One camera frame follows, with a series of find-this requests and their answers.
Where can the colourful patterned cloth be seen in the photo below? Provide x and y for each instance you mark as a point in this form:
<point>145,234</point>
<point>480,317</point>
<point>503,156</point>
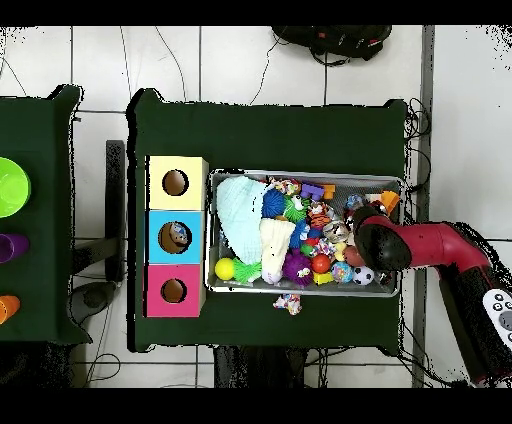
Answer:
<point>288,304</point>

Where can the long orange toy brick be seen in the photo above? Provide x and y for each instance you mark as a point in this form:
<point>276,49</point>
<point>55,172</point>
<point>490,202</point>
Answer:
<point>390,200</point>

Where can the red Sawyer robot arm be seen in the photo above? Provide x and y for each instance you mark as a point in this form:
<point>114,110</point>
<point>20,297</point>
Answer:
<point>440,244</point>

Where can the wooden box with three holes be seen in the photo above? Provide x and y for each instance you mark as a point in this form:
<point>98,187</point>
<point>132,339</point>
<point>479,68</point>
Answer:
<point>176,198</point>

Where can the light blue knitted cloth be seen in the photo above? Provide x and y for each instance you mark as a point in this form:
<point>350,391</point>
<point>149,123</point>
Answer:
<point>240,216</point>

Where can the cream knitted cloth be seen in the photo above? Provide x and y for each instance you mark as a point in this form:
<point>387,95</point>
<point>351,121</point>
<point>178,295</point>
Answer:
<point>276,244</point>

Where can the blue plastic toy brick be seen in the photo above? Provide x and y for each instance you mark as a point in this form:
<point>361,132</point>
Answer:
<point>312,191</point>

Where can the tiger plush toy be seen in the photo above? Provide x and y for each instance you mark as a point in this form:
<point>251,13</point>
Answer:
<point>318,216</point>

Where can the yellow ball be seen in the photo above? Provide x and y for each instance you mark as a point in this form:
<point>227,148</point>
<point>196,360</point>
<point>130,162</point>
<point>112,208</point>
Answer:
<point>224,269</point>

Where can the purple spiky ball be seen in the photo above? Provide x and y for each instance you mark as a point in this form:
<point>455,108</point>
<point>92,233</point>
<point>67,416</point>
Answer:
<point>298,267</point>

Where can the dark green table cloth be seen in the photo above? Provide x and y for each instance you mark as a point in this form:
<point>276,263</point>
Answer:
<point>264,136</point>
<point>36,240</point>

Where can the brown toy football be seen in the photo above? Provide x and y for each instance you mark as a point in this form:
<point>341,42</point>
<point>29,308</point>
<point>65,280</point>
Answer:
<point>350,256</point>

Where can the small soccer ball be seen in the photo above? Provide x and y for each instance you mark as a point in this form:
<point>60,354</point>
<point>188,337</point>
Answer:
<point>363,276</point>

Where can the black backpack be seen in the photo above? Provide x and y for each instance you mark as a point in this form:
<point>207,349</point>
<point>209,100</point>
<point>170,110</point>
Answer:
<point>336,40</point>

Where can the green plastic bowl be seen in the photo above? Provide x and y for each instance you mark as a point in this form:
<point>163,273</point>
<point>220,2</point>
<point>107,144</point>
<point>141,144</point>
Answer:
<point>12,188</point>

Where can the purple plastic cup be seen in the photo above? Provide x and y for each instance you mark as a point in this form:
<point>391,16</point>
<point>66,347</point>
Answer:
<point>12,248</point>

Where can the orange plastic cup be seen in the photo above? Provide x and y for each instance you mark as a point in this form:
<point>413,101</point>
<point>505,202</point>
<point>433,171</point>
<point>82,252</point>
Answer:
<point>8,308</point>

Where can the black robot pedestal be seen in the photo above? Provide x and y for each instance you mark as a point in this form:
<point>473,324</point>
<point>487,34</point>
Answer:
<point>260,368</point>

